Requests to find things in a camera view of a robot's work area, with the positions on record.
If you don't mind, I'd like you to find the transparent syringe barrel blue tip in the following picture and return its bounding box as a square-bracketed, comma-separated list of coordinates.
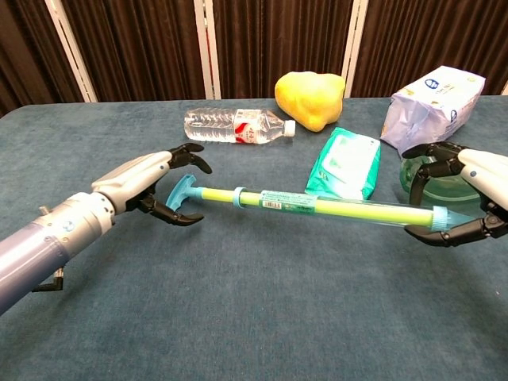
[232, 186, 483, 232]

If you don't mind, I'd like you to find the green spray bottle black trigger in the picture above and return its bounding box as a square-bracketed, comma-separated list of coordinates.
[399, 153, 484, 208]

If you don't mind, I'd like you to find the clear plastic water bottle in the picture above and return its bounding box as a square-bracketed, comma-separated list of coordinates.
[183, 107, 297, 145]

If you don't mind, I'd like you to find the brown curtain panel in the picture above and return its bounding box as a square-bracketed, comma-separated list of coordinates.
[212, 0, 354, 100]
[351, 0, 508, 98]
[61, 0, 207, 102]
[0, 0, 84, 118]

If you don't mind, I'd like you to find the green wet wipes pack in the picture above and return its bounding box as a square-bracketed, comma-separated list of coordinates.
[304, 126, 382, 201]

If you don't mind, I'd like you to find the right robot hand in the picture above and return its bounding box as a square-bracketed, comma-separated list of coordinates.
[401, 141, 508, 248]

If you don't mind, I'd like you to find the yellow teal water pump toy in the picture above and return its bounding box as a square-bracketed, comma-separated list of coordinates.
[166, 174, 433, 226]

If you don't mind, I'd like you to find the blue felt table mat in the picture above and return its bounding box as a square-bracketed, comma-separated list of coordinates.
[0, 94, 508, 381]

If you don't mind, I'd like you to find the yellow duck toy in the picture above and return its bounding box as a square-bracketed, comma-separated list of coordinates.
[274, 71, 346, 132]

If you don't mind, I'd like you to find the white blue tissue pack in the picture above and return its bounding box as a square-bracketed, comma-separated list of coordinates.
[379, 65, 487, 154]

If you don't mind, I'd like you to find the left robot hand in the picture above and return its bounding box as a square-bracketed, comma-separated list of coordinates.
[90, 142, 214, 228]

